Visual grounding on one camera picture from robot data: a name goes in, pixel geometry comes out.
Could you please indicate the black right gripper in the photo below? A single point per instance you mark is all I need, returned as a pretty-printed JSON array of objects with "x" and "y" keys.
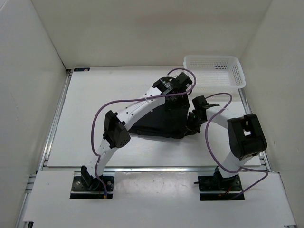
[{"x": 191, "y": 129}]

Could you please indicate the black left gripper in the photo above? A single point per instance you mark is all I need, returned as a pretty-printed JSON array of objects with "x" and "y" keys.
[{"x": 184, "y": 100}]

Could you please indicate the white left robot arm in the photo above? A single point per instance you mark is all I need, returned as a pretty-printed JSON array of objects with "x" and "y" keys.
[{"x": 117, "y": 125}]

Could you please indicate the white front cover board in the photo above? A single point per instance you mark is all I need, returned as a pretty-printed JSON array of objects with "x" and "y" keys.
[{"x": 155, "y": 200}]

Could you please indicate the black corner bracket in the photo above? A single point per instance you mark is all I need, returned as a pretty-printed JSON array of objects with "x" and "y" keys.
[{"x": 81, "y": 69}]

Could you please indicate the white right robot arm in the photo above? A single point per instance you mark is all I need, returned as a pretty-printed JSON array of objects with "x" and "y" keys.
[{"x": 245, "y": 134}]

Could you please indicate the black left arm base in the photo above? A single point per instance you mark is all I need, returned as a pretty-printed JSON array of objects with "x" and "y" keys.
[{"x": 80, "y": 190}]

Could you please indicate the white perforated plastic basket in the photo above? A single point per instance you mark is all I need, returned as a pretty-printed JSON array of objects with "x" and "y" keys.
[{"x": 215, "y": 74}]

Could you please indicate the aluminium front rail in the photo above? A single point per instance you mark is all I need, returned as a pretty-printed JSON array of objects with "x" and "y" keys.
[{"x": 150, "y": 169}]

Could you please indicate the aluminium left side rail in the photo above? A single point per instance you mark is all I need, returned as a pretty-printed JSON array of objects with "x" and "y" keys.
[{"x": 44, "y": 155}]

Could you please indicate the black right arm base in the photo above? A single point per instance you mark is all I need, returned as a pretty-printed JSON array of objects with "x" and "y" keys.
[{"x": 217, "y": 188}]

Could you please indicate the black trousers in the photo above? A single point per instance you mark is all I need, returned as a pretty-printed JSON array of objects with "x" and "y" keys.
[{"x": 167, "y": 120}]

